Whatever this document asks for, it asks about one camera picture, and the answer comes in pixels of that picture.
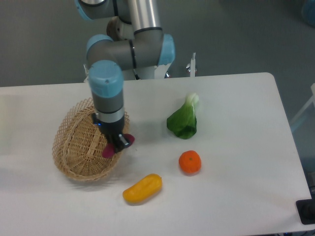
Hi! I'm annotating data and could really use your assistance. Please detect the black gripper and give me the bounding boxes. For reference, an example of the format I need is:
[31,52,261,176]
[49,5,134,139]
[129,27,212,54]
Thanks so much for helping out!
[91,113,130,152]

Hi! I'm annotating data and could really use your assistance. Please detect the purple sweet potato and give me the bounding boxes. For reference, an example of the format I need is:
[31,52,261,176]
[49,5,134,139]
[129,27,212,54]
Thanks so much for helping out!
[102,134,135,158]

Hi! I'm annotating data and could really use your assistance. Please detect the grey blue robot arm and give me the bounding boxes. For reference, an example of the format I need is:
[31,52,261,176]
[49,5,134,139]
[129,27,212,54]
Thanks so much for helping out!
[75,0,175,158]

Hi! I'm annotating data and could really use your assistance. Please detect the woven wicker basket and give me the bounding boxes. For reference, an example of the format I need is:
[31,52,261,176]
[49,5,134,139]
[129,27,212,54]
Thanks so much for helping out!
[52,98,123,181]

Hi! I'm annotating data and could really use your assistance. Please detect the yellow mango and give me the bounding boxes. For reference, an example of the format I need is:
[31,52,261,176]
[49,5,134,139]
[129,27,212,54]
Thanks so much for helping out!
[123,174,162,204]

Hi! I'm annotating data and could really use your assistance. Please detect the green bok choy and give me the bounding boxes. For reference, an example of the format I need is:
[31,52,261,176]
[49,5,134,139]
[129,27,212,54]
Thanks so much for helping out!
[166,92,199,140]

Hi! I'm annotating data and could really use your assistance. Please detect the orange tangerine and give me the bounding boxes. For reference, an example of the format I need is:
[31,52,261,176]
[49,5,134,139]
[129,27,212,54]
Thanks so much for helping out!
[178,150,202,174]

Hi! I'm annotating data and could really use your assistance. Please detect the black device at table edge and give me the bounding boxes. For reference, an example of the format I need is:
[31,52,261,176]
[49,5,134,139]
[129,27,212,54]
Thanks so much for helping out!
[296,199,315,225]

